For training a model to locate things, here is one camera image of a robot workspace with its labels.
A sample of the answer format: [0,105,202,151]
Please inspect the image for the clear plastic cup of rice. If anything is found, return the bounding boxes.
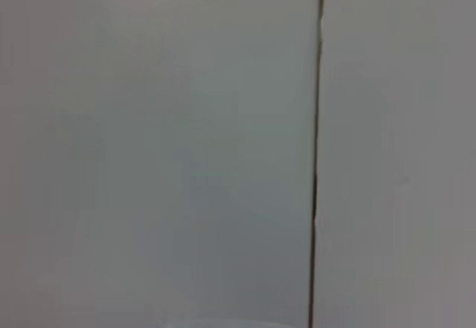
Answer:
[163,316,312,328]

